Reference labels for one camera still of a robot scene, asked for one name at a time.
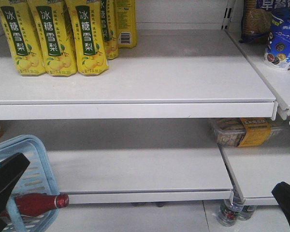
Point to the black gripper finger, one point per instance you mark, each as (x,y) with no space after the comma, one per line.
(11,170)
(281,193)

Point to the clear pastry box yellow label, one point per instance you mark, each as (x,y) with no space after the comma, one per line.
(244,132)

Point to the blue cookie cup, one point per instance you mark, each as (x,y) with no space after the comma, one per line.
(277,52)

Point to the yellow pear drink bottle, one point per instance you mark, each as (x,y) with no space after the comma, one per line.
(125,11)
(54,28)
(22,37)
(91,57)
(108,23)

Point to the light blue plastic basket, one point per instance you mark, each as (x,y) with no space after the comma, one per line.
(37,178)

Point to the white shelf board with drinks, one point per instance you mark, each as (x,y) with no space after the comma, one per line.
(169,74)

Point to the clear water bottle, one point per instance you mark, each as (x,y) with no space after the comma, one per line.
(229,211)

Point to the red aluminium coke bottle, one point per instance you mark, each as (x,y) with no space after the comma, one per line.
(36,204)

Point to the white lower shelf board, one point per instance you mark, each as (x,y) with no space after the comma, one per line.
(135,160)

